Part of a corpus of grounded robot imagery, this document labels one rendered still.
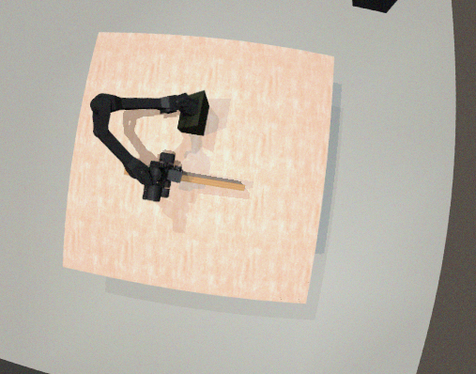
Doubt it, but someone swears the light brown wooden board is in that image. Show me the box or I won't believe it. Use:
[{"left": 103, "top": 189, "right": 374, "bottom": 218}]
[{"left": 181, "top": 175, "right": 245, "bottom": 191}]

